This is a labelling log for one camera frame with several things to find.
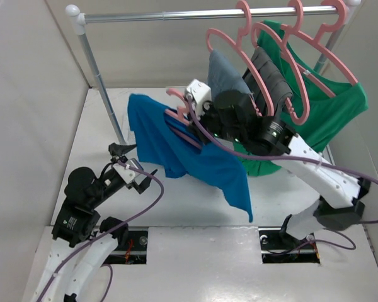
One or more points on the pink hanger with jeans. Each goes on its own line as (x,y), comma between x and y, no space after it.
(236,45)

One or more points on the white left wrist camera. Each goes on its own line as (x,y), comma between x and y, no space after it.
(125,173)

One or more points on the green t shirt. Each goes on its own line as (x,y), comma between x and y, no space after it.
(327,116)

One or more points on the light blue denim jeans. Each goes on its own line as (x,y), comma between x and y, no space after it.
(222,76)

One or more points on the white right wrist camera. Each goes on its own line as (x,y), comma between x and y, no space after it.
(198,93)

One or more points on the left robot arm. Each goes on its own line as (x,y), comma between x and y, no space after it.
(81,241)

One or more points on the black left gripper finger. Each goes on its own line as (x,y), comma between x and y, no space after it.
(117,150)
(143,185)

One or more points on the metal clothes rack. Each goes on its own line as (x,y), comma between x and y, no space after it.
(79,21)

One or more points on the dark grey trousers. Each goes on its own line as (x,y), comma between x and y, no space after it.
(277,86)

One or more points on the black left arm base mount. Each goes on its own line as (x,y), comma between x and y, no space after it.
(133,252)

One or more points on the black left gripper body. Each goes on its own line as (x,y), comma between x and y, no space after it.
(110,184)

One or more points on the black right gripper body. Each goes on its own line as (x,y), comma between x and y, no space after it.
(212,117)

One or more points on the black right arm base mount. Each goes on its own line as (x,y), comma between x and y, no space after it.
(278,248)

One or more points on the blue t shirt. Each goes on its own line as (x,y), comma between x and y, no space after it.
(158,144)

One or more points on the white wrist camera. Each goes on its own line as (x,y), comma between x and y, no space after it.
(125,173)
(198,93)

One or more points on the pink hanger with green shirt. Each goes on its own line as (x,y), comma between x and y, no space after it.
(315,42)

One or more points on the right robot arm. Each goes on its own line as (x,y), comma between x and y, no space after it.
(339,204)

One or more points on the pink hanger with grey trousers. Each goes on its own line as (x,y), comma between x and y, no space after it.
(257,27)

